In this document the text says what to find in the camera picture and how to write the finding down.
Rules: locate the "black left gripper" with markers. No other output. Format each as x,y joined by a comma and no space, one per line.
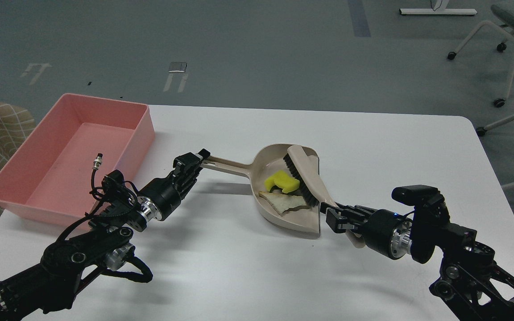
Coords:
166,193

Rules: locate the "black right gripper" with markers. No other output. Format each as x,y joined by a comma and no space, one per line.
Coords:
385,232

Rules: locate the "beige hand brush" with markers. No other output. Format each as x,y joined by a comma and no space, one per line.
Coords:
311,185

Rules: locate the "white paper scrap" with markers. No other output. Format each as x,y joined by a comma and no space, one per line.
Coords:
282,202

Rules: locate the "beige plastic dustpan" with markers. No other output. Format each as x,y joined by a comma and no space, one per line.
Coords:
268,161

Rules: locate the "yellow sponge piece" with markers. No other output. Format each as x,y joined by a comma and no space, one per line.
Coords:
282,180

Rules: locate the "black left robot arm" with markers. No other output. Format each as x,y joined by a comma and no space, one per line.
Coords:
99,243

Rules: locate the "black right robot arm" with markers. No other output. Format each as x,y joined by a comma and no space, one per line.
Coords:
471,284

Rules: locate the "pink plastic bin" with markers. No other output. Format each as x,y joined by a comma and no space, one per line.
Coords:
48,179

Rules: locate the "silver floor socket plate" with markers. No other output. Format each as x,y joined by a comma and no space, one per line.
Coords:
178,67

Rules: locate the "white desk base bar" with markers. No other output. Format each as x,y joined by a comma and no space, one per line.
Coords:
437,12

